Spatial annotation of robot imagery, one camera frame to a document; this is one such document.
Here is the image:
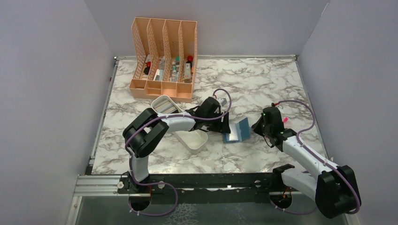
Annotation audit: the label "red capped stick in organizer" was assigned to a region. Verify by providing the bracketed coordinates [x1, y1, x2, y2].
[184, 55, 193, 83]

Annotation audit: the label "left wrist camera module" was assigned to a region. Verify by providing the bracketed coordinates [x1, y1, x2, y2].
[217, 98, 228, 107]

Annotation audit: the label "teal capped tubes in organizer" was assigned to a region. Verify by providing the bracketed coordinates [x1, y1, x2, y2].
[170, 56, 180, 82]

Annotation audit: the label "white oblong plastic tray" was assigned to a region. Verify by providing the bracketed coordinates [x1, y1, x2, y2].
[151, 95, 208, 154]

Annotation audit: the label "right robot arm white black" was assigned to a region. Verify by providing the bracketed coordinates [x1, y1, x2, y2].
[252, 106, 361, 218]

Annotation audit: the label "black mounting rail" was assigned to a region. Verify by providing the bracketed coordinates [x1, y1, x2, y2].
[116, 172, 293, 208]

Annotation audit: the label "red black item in organizer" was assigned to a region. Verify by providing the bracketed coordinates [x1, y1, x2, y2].
[143, 61, 151, 75]

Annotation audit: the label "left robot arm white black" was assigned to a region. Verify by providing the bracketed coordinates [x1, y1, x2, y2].
[122, 97, 230, 193]

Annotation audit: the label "peach plastic file organizer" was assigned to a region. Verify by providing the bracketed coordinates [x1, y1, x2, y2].
[129, 17, 198, 103]

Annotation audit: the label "grey box in organizer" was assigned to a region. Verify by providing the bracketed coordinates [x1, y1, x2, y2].
[153, 58, 165, 81]

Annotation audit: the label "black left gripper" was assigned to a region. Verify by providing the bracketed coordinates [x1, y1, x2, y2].
[204, 110, 230, 134]

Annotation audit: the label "teal card holder wallet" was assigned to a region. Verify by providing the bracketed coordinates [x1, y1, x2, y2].
[223, 117, 251, 143]

